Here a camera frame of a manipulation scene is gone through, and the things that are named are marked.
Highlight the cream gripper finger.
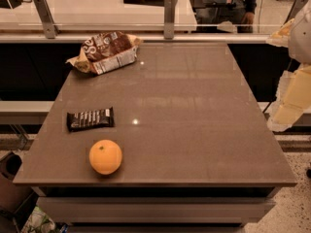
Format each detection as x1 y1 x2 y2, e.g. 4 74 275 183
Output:
266 18 294 48
267 64 311 132

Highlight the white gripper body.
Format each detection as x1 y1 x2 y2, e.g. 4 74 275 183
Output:
289 0 311 64

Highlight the orange fruit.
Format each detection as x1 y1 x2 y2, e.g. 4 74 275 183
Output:
88 140 122 175

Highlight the brown chip bag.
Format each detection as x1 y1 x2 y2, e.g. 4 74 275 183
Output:
67 31 142 75

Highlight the green white bag on floor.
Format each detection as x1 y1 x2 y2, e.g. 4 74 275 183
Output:
20 206 68 233

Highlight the person in dark clothes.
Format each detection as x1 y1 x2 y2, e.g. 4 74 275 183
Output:
195 0 257 33

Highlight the brown table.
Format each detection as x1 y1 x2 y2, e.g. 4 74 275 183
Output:
15 43 296 233

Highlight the black snack bar wrapper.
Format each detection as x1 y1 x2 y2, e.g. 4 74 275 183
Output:
67 108 114 132

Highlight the glass barrier panel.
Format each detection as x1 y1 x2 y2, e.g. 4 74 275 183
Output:
0 0 311 34

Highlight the right metal glass bracket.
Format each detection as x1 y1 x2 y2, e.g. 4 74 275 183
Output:
286 0 310 22

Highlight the metal glass bracket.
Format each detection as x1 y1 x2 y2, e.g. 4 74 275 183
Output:
33 0 58 39
163 0 177 39
286 0 310 22

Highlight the middle metal glass bracket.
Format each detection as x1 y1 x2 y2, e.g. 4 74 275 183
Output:
163 0 177 39

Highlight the left metal glass bracket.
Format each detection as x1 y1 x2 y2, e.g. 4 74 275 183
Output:
33 0 58 39

